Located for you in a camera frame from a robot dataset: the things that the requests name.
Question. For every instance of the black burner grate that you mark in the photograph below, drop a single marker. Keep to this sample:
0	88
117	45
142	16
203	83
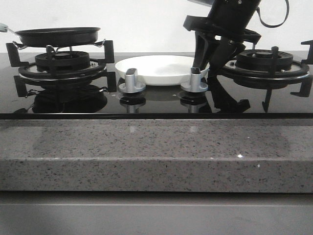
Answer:
269	73
58	81

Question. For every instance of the black burner head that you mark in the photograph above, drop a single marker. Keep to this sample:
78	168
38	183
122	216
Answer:
63	61
261	60

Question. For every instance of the left black burner head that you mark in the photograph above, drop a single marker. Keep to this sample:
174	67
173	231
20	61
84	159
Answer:
63	61

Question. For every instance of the right silver stove knob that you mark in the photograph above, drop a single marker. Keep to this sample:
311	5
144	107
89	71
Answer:
194	85

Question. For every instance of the black glass cooktop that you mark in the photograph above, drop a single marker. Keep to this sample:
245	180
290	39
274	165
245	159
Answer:
101	99

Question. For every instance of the black frying pan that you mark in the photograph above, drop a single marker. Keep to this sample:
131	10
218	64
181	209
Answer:
56	37

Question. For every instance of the white round plate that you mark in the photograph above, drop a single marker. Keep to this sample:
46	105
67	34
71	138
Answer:
157	70

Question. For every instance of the grey cabinet front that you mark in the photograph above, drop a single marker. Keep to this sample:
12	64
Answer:
129	213

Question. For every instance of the left silver stove knob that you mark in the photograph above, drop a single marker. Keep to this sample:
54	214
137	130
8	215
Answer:
131	84

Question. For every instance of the left black burner grate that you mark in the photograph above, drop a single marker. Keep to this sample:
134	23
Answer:
58	81

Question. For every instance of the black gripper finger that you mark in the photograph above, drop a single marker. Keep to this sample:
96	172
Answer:
205	47
226	50

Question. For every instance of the right black burner head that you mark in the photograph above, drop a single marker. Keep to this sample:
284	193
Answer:
261	60

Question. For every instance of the right black burner grate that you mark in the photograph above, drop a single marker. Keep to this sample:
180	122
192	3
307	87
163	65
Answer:
269	73

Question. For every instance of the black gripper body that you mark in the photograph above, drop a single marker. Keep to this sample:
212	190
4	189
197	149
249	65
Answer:
227	18

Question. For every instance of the silver stove knob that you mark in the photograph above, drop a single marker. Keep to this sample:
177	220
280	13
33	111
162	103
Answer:
194	85
131	84

